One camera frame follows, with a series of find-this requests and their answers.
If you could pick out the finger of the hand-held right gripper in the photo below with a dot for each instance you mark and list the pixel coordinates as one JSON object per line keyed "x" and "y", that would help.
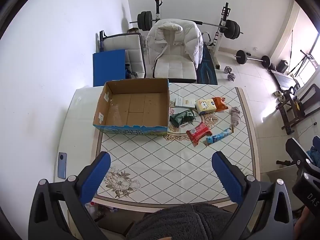
{"x": 298, "y": 155}

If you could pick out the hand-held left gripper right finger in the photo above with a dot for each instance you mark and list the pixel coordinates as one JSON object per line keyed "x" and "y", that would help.
{"x": 227, "y": 177}

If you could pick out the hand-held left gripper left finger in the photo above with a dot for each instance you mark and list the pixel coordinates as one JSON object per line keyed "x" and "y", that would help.
{"x": 96, "y": 177}

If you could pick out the blue printed packet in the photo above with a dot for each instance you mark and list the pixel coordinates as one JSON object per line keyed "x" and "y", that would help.
{"x": 217, "y": 137}

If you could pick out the red packet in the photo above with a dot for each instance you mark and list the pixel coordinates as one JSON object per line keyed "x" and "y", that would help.
{"x": 198, "y": 133}

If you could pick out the grey sock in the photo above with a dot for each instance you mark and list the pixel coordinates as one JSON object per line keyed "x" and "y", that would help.
{"x": 235, "y": 117}

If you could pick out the orange snack packet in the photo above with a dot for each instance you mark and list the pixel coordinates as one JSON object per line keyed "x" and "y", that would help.
{"x": 220, "y": 103}

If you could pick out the yellow tissue pack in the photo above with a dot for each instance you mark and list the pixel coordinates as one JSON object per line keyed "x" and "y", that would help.
{"x": 205, "y": 106}

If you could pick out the green packet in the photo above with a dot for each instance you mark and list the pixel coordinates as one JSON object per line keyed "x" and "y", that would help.
{"x": 181, "y": 118}

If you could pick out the cardboard box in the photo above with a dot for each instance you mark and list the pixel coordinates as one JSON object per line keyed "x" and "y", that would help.
{"x": 135, "y": 105}

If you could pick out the person's right hand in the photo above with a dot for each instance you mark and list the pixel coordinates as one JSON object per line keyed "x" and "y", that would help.
{"x": 302, "y": 225}

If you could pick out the blue cloth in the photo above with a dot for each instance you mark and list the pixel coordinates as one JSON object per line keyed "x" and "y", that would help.
{"x": 315, "y": 152}

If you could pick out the blue smartphone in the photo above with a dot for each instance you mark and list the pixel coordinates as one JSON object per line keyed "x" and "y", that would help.
{"x": 62, "y": 166}

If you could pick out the patterned tablecloth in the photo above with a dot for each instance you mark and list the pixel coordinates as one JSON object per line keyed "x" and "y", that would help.
{"x": 175, "y": 160}

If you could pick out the person's grey fleece clothing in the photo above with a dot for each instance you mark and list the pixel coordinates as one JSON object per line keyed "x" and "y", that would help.
{"x": 187, "y": 222}

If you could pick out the pair of light shoes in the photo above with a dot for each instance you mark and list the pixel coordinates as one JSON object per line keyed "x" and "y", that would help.
{"x": 279, "y": 94}

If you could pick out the dark wooden table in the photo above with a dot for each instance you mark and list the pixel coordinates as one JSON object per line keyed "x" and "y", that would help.
{"x": 285, "y": 80}

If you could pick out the black container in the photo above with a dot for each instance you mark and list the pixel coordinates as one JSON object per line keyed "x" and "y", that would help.
{"x": 283, "y": 66}

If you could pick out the tripod stand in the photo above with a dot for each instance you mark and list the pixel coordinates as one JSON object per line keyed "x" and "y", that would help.
{"x": 308, "y": 60}

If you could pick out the chrome dumbbell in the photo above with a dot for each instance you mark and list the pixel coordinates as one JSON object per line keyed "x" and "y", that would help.
{"x": 228, "y": 69}
{"x": 232, "y": 77}

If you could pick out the hanging resistance band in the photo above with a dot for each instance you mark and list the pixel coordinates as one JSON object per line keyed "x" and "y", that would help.
{"x": 292, "y": 52}

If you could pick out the blue board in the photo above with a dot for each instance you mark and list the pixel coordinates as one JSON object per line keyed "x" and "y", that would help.
{"x": 108, "y": 67}

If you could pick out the blue and black weight bench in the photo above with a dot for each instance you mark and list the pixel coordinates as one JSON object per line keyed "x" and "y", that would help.
{"x": 206, "y": 67}

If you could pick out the short barbell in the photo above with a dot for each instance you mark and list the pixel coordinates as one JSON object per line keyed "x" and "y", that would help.
{"x": 241, "y": 56}

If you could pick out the white padded chair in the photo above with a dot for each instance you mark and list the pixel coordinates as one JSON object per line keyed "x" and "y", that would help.
{"x": 173, "y": 68}
{"x": 120, "y": 42}

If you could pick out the white puffer jacket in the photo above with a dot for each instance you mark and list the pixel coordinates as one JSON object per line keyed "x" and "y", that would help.
{"x": 187, "y": 40}

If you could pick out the barbell rack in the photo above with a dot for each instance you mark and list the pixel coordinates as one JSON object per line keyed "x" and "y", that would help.
{"x": 221, "y": 22}

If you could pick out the long barbell with black plates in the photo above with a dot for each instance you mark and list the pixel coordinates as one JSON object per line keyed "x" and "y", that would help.
{"x": 145, "y": 20}

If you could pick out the dark wooden chair frame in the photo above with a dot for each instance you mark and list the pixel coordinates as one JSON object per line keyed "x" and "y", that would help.
{"x": 292, "y": 110}

